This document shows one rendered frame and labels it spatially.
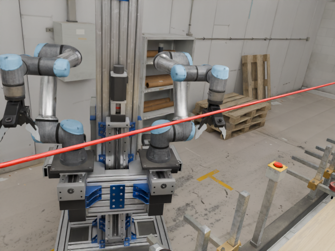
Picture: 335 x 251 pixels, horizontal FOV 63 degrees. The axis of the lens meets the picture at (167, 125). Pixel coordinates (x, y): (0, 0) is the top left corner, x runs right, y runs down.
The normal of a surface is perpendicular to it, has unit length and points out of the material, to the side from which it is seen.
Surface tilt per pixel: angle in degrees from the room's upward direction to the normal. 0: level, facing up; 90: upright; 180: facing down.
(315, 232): 0
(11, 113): 31
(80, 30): 90
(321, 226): 0
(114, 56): 90
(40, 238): 0
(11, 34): 90
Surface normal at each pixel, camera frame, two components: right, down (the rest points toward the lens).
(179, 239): 0.09, -0.92
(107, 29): 0.21, 0.40
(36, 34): 0.67, 0.35
